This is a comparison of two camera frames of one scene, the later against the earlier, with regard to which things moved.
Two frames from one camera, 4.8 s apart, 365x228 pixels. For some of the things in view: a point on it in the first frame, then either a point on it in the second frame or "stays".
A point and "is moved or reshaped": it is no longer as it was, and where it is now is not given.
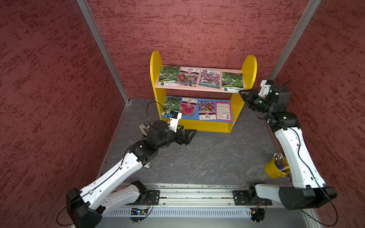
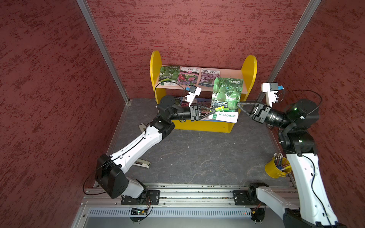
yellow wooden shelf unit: x=208 y=99 stays
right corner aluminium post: x=295 y=38 stays
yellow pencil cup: x=278 y=167 stays
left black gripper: x=187 y=140 -> x=195 y=109
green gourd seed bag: x=169 y=76 stays
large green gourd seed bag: x=232 y=82 is moved or reshaped
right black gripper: x=248 y=96 -> x=260 y=112
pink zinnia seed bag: x=188 y=76 stays
